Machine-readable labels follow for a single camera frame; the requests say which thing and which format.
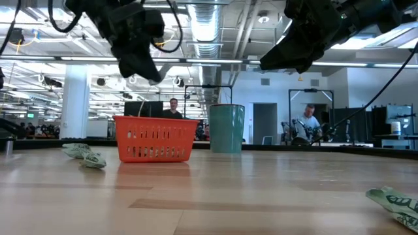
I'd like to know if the white cabinet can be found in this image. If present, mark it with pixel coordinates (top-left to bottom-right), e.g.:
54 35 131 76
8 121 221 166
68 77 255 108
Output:
86 119 108 138

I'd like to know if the teal ceramic mug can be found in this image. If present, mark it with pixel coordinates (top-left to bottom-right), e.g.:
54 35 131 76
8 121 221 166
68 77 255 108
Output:
208 103 246 155

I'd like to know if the orange plastic basket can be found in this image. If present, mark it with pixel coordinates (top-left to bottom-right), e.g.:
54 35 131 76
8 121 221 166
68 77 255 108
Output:
113 116 201 163

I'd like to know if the long horizontal light bar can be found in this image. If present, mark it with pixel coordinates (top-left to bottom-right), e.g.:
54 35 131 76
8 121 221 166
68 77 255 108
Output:
0 55 418 69

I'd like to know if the black ceiling cable reel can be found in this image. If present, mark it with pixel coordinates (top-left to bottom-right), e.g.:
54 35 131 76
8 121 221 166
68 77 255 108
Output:
7 27 25 46

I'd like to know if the grey blue cabinet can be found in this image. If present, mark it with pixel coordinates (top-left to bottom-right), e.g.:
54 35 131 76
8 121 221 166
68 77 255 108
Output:
386 104 414 135

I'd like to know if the black desk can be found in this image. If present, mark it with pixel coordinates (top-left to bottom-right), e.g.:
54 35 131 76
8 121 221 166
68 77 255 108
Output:
374 134 418 148

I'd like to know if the silver metal post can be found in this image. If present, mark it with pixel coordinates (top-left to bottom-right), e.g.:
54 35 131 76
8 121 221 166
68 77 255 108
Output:
4 136 14 156

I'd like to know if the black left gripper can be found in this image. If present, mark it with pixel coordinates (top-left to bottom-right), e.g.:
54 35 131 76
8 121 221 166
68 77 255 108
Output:
81 0 163 83

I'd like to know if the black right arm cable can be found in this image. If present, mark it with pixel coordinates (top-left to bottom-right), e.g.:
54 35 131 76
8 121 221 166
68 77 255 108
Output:
310 41 418 146

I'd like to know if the white building column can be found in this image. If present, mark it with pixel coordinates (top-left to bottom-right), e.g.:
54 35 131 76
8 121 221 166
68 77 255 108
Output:
59 64 92 140

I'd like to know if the person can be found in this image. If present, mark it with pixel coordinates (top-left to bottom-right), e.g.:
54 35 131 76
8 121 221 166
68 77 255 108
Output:
162 97 184 120
195 123 211 142
293 103 323 142

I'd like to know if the silver corrugated air duct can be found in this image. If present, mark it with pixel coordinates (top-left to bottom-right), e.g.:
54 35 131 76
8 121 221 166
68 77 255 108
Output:
187 0 223 105

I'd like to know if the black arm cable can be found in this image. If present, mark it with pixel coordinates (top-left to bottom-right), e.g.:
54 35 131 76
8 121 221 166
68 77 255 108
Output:
310 41 418 146
0 0 22 56

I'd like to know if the black monitor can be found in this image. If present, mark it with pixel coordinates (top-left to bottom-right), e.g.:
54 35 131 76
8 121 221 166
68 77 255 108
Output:
123 101 164 118

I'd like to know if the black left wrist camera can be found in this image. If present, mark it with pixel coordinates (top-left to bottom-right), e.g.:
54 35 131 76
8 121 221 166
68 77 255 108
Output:
143 8 166 39

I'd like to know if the dark partition panel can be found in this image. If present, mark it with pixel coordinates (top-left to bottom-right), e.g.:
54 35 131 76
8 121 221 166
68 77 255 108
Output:
329 106 366 133

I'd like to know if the black metal stand frame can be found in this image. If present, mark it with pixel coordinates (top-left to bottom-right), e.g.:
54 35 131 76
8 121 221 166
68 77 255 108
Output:
184 84 233 120
288 88 335 130

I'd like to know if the black aluminium table frame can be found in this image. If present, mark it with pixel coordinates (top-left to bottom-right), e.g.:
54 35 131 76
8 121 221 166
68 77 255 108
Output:
0 138 418 161

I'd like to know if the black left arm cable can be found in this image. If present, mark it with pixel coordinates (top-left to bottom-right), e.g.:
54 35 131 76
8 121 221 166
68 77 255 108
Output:
0 0 22 56

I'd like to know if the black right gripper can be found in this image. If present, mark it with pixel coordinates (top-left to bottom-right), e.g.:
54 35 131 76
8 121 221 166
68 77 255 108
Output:
259 0 352 74

